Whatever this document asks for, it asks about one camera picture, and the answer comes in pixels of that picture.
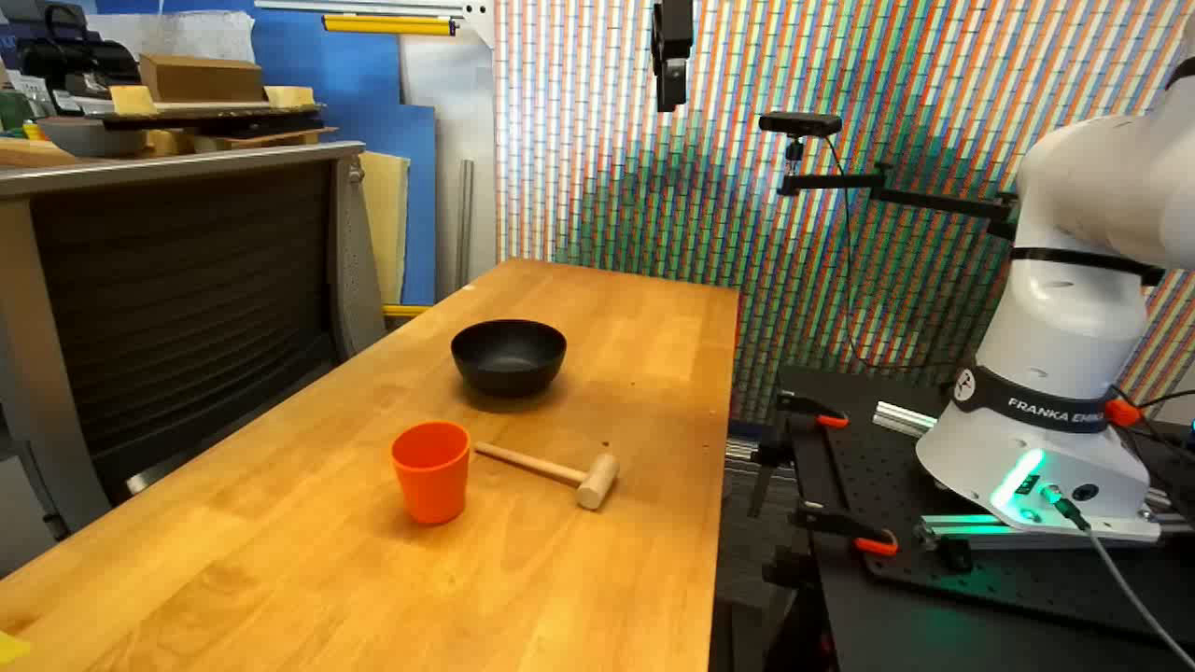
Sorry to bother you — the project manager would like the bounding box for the orange plastic cup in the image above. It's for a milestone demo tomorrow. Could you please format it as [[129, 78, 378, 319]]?
[[389, 420, 470, 525]]

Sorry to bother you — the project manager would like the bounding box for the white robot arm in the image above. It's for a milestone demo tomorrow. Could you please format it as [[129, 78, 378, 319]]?
[[916, 57, 1195, 542]]

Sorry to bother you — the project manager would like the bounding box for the black bowl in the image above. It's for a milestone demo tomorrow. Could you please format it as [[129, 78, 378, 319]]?
[[452, 318, 567, 400]]

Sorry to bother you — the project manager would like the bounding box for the wooden mallet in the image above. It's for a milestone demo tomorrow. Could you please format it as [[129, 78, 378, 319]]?
[[483, 445, 620, 512]]

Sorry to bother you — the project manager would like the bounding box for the black mounting plate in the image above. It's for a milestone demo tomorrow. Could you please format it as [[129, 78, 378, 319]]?
[[775, 364, 1149, 639]]

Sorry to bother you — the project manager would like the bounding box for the yellow bar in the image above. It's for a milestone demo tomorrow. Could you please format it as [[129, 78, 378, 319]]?
[[322, 15, 455, 37]]

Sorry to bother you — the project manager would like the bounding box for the grey cabinet with shutter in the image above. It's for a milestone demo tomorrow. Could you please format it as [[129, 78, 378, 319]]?
[[0, 143, 386, 532]]

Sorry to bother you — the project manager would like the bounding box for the wooden box on cabinet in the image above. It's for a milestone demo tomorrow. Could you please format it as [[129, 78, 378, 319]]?
[[137, 57, 265, 99]]

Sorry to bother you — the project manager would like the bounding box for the orange clamp right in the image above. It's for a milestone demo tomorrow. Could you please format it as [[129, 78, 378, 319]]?
[[1104, 392, 1144, 430]]

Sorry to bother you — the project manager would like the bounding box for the orange-handled clamp upper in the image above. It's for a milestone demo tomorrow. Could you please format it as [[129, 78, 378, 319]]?
[[775, 387, 851, 430]]

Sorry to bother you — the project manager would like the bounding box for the orange-handled clamp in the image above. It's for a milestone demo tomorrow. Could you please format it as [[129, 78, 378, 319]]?
[[775, 387, 851, 430], [795, 501, 898, 561]]

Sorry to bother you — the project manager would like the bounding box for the black camera on stand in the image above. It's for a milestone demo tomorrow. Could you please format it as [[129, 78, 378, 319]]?
[[757, 110, 1014, 237]]

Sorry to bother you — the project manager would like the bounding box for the orange-handled clamp lower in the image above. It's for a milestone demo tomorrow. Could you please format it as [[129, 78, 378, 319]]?
[[795, 501, 898, 561]]

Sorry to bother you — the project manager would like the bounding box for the grey cable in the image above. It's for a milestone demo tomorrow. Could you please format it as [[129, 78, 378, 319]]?
[[1055, 489, 1195, 672]]

